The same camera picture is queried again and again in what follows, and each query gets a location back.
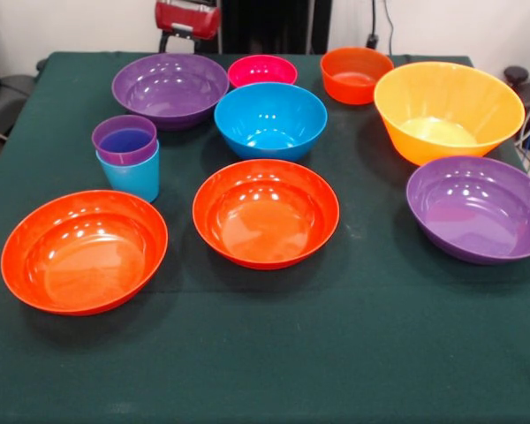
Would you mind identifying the pink plastic bowl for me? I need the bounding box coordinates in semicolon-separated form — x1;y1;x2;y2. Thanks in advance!
227;54;299;89

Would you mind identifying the purple plastic cup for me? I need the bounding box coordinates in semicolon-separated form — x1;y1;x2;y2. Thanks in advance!
91;114;159;167

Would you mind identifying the small deep orange bowl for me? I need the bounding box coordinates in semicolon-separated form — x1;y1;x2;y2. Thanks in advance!
320;46;395;106

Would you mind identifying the purple plastic bowl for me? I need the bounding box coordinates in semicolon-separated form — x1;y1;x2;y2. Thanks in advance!
111;51;230;133
405;155;530;266

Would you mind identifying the thin black cable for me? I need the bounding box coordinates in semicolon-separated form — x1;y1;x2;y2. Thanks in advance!
382;0;396;57

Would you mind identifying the blue plastic bowl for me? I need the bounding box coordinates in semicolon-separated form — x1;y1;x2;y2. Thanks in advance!
214;82;329;163

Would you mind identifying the dark green tablecloth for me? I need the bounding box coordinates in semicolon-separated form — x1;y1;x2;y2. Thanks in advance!
0;51;530;424

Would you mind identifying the large yellow-orange bowl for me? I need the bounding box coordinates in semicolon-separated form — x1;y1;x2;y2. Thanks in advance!
373;61;526;167

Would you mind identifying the black cable with plug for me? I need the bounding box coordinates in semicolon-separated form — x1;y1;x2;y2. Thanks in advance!
365;0;380;49

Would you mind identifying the wide red-orange bowl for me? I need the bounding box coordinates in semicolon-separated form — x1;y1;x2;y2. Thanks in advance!
0;189;169;317
192;158;340;270

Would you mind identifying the blue plastic cup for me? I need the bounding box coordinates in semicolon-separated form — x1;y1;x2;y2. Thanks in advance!
95;140;161;204

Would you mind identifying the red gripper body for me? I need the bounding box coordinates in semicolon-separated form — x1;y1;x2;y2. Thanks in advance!
154;0;223;42

